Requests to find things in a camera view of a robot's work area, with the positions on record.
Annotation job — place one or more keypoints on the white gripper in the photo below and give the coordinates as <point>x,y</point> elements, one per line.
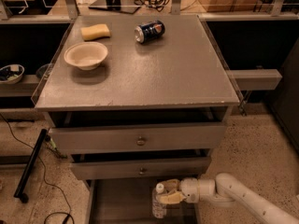
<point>190,189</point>

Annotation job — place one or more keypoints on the clear plastic water bottle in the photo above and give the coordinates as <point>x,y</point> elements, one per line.
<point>158,209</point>

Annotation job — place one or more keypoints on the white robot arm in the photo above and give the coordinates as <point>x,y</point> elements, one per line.
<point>223,191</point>

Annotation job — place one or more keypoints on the grey middle drawer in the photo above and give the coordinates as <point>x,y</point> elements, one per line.
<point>141,168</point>

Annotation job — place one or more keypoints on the grey drawer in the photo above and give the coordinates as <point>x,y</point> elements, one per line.
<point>141,168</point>
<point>88,140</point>

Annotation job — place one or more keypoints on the open bottom drawer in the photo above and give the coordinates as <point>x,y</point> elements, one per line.
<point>129,201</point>

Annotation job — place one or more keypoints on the grey top drawer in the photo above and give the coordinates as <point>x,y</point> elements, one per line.
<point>88,140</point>

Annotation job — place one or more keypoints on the grey drawer cabinet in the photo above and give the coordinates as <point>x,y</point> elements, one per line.
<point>179,78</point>

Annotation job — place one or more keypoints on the grey right side shelf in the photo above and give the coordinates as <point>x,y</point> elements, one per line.
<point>256,79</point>

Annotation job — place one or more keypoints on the black bar on floor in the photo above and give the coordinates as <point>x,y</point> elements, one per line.
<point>19,192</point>

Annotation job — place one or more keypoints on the white paper bowl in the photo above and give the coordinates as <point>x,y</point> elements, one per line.
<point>86,55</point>

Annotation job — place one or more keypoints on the blue pepsi can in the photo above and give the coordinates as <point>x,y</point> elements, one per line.
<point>149,31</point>

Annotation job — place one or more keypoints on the yellow sponge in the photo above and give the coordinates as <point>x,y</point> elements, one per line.
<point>94,32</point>

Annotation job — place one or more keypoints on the dark bowl on shelf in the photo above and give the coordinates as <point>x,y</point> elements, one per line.
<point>44,69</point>

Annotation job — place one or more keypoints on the white bowl with items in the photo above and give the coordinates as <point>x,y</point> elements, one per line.
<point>11,74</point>

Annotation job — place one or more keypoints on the black monitor stand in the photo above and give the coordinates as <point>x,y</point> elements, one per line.
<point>121,6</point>

